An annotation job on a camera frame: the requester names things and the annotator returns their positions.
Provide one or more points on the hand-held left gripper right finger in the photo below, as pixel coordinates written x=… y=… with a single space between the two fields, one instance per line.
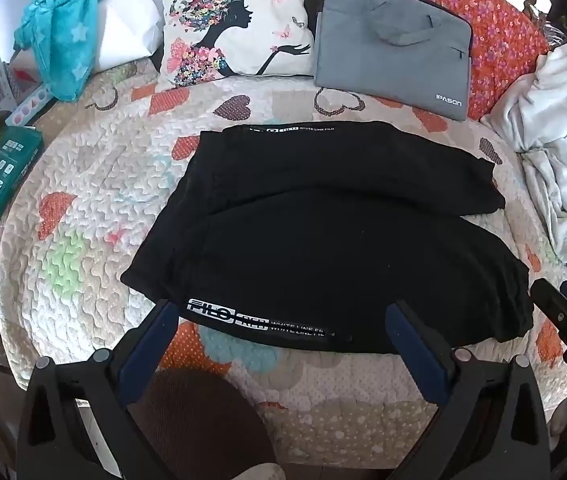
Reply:
x=413 y=355

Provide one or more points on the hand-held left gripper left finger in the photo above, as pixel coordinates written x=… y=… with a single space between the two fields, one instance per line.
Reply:
x=147 y=347

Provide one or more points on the black pants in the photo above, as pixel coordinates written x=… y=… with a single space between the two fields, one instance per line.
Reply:
x=313 y=240

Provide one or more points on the heart print quilt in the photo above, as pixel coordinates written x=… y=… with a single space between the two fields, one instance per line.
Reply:
x=113 y=175

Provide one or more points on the white crumpled sheet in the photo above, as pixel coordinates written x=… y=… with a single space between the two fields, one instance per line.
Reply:
x=563 y=110

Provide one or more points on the pastel paint palette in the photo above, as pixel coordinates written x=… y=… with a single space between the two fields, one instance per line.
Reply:
x=28 y=107

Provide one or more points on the grey laptop bag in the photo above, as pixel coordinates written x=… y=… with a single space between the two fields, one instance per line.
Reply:
x=388 y=70

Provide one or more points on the teal star blanket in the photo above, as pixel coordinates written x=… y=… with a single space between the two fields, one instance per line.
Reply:
x=63 y=45

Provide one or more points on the white pillow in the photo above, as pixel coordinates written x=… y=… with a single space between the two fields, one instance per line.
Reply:
x=128 y=25

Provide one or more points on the floral silhouette printed pillow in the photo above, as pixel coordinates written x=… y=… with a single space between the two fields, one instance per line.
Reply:
x=273 y=5

